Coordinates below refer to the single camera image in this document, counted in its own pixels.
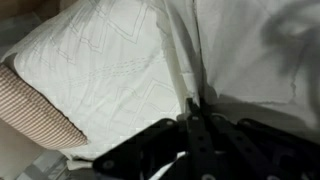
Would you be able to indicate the white quilted duvet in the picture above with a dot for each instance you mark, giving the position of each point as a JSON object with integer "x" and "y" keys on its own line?
{"x": 110, "y": 76}

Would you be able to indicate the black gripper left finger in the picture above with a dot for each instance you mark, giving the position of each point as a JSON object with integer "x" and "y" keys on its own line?
{"x": 195, "y": 133}

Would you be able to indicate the pink ribbed pillow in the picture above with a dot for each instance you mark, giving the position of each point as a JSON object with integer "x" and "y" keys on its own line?
{"x": 36, "y": 116}

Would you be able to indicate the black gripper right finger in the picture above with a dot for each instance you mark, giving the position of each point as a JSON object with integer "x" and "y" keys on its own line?
{"x": 230, "y": 143}

